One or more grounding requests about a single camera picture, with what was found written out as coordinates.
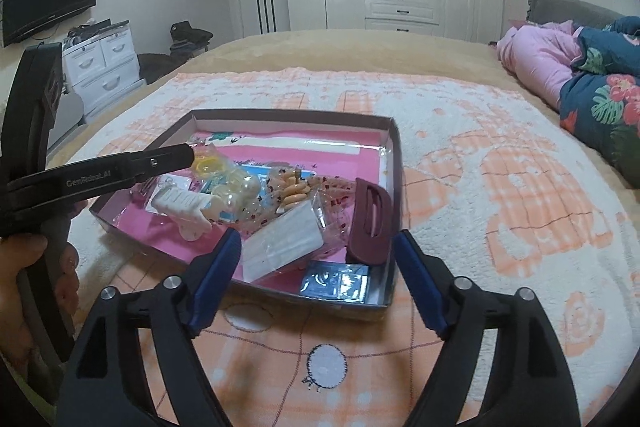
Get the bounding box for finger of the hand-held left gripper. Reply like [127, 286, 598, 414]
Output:
[116, 144, 196, 186]

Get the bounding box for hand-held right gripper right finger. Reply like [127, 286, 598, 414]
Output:
[394, 229, 583, 427]

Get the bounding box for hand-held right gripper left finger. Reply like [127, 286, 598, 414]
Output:
[54, 227, 244, 427]

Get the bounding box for yellow bracelets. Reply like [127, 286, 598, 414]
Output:
[191, 151, 233, 180]

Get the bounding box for white hair claw clip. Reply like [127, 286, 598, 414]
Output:
[170, 216, 213, 242]

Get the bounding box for shallow brown cardboard box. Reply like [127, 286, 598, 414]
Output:
[88, 109, 404, 324]

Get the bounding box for maroon hair claw clip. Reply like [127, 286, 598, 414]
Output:
[346, 177, 393, 268]

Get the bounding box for clear plastic bead box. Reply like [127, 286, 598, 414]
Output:
[242, 199, 325, 284]

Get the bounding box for blue foil packet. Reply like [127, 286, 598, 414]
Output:
[301, 262, 371, 304]

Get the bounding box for peach spiral hair tie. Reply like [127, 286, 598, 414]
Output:
[276, 169, 312, 209]

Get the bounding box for clear red-dotted jewelry bag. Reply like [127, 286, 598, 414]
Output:
[307, 176, 362, 230]

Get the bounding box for person's left hand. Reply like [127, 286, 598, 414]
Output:
[0, 199, 89, 360]

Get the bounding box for grey padded bench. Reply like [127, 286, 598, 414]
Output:
[46, 84, 87, 154]

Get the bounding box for dark bag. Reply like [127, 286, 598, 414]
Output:
[137, 52, 184, 86]

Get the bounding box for blue printed booklet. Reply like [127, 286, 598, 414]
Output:
[235, 163, 288, 180]

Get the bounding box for white drawer cabinet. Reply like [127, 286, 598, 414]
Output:
[62, 21, 141, 118]

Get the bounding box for white and peach printed blanket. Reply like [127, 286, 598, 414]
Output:
[64, 67, 640, 427]

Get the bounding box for dark clothes pile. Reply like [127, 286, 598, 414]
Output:
[169, 20, 214, 54]

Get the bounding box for bed with tan cover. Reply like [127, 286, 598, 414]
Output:
[47, 29, 640, 190]

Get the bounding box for dark floral quilt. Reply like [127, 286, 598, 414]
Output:
[558, 15, 640, 188]

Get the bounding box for grey pillow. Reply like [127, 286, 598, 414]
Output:
[525, 0, 627, 26]

